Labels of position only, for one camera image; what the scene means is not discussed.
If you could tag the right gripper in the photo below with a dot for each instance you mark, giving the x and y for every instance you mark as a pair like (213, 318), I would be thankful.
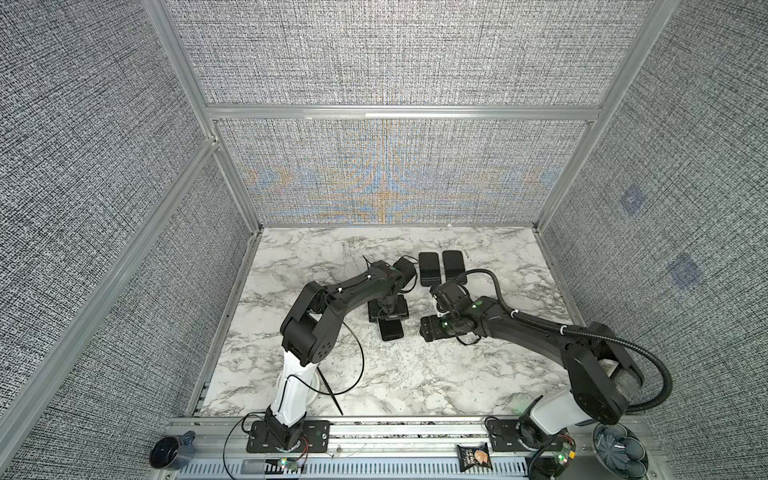
(428, 324)

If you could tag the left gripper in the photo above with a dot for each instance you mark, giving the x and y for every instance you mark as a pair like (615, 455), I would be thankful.
(402, 311)

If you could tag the light blue phone case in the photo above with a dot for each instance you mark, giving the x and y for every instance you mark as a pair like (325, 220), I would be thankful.
(390, 330)

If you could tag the black phone with camera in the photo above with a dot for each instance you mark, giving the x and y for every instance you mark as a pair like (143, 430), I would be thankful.
(429, 269)

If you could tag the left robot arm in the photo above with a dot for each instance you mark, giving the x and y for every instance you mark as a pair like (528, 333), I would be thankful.
(312, 325)

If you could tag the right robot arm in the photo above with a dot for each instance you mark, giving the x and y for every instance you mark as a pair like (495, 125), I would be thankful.
(608, 376)

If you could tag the black ladle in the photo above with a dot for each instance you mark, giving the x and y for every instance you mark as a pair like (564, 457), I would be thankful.
(330, 392)

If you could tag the white alarm clock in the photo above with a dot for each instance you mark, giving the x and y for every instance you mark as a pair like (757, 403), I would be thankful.
(315, 388)

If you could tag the snack packet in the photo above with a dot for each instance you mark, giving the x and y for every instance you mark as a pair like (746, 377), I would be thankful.
(474, 457)

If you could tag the bowl of dark capsules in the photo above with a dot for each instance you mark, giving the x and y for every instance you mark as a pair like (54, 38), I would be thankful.
(620, 451)

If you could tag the dark blue mug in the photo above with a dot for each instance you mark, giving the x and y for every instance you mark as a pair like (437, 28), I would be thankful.
(173, 452)

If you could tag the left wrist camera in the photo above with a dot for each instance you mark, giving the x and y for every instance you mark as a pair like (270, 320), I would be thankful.
(407, 268)

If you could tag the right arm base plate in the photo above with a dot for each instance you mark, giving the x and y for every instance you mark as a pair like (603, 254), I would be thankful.
(504, 435)

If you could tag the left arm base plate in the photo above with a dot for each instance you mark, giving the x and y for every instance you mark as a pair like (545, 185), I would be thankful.
(313, 437)

